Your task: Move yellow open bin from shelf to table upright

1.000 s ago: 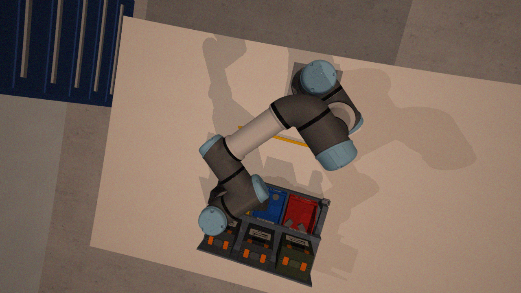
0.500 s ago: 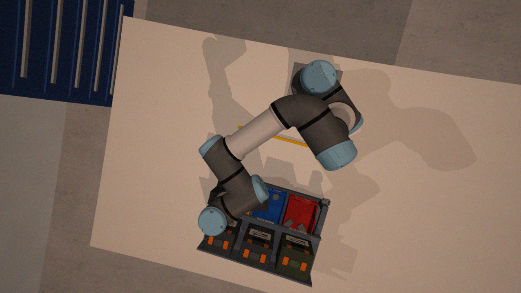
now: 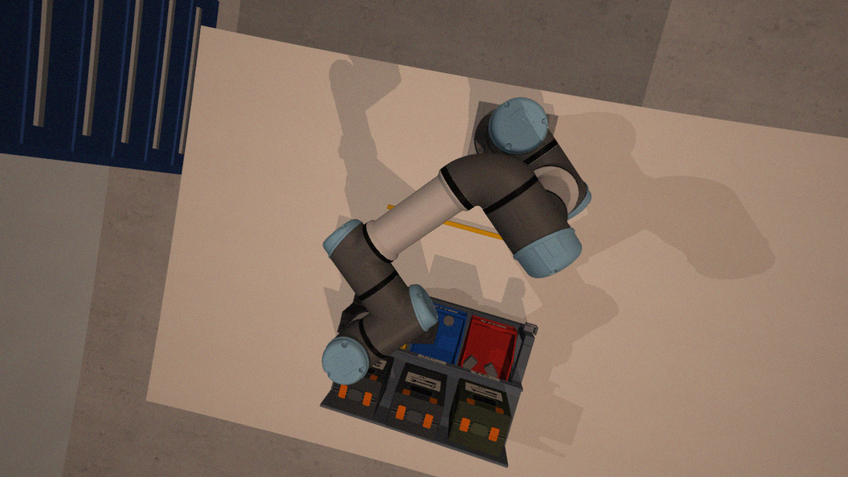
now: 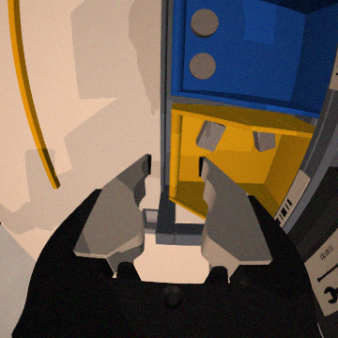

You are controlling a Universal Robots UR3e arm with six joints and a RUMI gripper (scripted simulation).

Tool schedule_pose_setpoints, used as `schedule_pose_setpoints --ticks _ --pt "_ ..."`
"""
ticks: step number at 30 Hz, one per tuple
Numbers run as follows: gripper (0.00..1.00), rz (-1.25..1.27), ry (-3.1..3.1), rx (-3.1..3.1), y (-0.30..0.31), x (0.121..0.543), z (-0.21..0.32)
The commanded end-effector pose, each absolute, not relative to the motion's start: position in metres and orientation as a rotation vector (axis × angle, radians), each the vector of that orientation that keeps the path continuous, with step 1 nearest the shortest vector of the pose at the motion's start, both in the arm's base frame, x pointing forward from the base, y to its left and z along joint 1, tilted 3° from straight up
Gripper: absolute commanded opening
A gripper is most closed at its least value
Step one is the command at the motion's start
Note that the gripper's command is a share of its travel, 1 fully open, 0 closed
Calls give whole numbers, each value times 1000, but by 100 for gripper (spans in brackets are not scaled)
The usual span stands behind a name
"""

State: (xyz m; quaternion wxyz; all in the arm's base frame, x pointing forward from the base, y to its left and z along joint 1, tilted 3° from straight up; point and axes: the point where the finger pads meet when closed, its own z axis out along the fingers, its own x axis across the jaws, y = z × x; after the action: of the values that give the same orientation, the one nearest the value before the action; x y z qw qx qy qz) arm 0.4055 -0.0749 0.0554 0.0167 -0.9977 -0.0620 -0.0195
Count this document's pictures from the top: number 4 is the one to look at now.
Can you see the yellow bar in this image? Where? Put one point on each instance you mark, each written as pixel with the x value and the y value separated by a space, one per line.
pixel 28 104

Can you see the yellow bin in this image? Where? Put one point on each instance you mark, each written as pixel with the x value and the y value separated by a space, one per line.
pixel 267 175

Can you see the blue open bin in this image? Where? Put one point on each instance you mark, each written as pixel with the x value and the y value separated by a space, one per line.
pixel 274 55

